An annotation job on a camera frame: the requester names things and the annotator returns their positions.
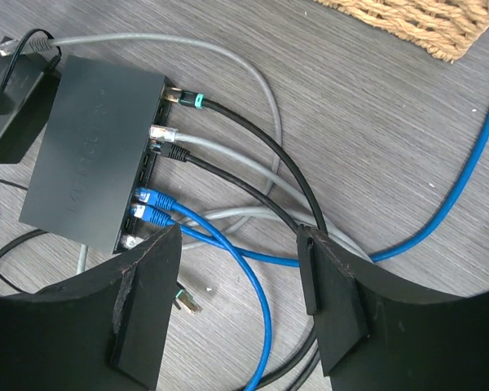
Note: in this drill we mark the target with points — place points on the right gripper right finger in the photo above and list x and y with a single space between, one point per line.
378 331

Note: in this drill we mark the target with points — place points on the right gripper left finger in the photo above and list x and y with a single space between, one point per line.
104 329

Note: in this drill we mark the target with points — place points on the black network switch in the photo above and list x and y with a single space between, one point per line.
94 152

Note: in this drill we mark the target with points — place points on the black power adapter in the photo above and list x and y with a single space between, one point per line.
32 91

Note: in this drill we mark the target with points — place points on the wicker basket with liner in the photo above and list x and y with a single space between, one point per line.
446 29

